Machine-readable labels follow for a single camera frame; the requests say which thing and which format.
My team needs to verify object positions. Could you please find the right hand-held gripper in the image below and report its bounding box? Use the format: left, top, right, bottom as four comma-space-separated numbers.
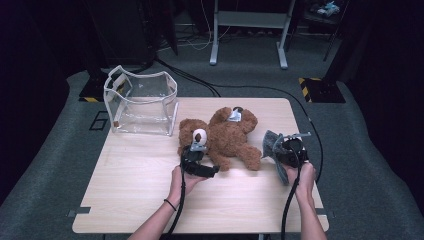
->
274, 132, 313, 169

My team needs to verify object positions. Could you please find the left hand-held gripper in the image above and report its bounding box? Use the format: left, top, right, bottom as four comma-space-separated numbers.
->
179, 140, 221, 179

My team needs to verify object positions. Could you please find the brown teddy bear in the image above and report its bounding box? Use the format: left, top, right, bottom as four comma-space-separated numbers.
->
177, 106, 263, 173

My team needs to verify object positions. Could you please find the person's left hand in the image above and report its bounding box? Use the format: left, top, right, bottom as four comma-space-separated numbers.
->
168, 165, 208, 203

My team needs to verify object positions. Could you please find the person's right hand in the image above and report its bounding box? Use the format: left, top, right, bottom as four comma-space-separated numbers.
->
283, 161, 317, 201

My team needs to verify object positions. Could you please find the black wristband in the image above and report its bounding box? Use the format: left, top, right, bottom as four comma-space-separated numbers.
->
163, 198, 178, 212

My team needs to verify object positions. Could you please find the clear plastic bag white trim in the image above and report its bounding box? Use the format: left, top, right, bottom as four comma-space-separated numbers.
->
103, 65, 180, 137

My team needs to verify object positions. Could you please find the light blue white object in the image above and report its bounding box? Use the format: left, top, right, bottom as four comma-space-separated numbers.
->
316, 0, 341, 18

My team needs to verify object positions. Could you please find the dark cabinet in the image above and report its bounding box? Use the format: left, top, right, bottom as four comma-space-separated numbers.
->
83, 0, 158, 68

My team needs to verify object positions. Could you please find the left hand-held gripper cable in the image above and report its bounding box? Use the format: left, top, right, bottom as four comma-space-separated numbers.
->
166, 151, 188, 236

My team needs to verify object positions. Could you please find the grey table bracket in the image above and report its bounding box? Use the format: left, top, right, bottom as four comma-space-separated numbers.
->
67, 206, 92, 218
316, 207, 335, 219

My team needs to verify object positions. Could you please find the long black floor cable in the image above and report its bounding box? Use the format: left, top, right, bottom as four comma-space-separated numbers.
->
154, 57, 328, 186

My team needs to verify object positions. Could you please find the black base plate striped edge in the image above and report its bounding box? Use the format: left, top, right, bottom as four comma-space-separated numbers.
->
298, 77, 347, 104
78, 78, 111, 103

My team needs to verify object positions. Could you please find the short black floor cable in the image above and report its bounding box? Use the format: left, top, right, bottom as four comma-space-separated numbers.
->
154, 58, 222, 98

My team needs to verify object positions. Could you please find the white floor cable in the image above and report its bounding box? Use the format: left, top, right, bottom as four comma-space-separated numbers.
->
156, 0, 231, 53

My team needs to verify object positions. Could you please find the white desk frame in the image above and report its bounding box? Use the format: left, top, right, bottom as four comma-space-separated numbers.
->
209, 0, 297, 70

